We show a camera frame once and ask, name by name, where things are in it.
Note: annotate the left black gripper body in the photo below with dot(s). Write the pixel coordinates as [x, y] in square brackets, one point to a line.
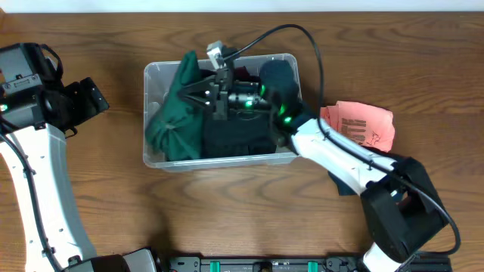
[88, 97]

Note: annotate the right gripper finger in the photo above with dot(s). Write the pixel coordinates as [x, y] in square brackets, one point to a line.
[203, 102]
[204, 85]

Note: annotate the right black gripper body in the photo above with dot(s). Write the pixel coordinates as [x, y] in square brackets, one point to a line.
[252, 97]

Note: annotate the clear plastic storage bin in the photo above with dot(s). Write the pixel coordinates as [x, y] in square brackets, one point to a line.
[158, 77]

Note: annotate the red navy plaid shirt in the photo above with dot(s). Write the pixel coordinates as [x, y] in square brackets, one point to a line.
[242, 74]

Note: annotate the black sweater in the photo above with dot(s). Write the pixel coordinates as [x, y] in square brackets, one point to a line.
[243, 134]

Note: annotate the dark green garment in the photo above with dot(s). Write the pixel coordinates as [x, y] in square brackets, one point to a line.
[175, 130]

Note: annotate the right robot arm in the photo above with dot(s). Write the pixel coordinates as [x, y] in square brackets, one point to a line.
[401, 206]

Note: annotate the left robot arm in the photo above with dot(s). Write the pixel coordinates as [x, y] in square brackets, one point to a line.
[37, 110]

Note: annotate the dark navy folded garment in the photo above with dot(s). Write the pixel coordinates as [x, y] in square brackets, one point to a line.
[345, 190]

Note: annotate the pink printed t-shirt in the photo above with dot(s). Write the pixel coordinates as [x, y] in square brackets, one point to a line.
[364, 124]

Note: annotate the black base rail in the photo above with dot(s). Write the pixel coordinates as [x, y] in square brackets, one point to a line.
[197, 263]

